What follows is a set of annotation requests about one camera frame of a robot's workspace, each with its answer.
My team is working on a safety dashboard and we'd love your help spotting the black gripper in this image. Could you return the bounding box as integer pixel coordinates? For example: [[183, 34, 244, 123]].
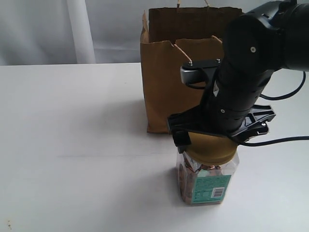
[[168, 70, 275, 153]]

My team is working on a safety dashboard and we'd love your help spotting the plastic jar with yellow lid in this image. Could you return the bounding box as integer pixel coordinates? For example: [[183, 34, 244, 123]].
[[176, 132, 239, 205]]

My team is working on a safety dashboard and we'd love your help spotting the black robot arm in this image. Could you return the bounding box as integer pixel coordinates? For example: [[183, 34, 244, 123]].
[[168, 0, 309, 152]]

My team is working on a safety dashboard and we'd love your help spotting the brown paper bag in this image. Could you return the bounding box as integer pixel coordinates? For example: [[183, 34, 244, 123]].
[[140, 6, 242, 133]]

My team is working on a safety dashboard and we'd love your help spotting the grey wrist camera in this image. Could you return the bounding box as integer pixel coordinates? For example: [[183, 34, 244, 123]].
[[180, 58, 221, 90]]

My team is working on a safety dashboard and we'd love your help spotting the black thin cable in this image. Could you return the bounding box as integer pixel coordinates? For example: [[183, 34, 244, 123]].
[[241, 70, 309, 147]]

